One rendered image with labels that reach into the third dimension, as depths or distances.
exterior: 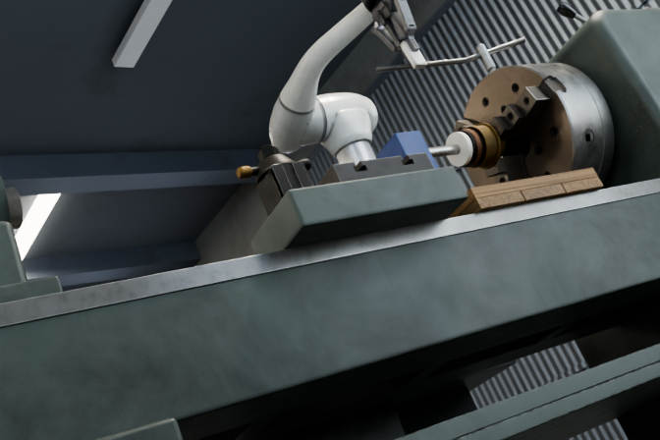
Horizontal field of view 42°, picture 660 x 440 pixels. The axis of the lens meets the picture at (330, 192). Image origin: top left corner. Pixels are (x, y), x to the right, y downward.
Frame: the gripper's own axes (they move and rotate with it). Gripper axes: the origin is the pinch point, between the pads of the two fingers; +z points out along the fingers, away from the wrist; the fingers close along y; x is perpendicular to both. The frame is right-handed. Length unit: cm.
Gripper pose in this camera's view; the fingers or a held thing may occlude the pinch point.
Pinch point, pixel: (413, 54)
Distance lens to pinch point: 187.5
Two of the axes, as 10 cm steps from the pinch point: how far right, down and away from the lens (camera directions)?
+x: 8.2, -1.2, 5.5
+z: 4.1, 8.1, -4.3
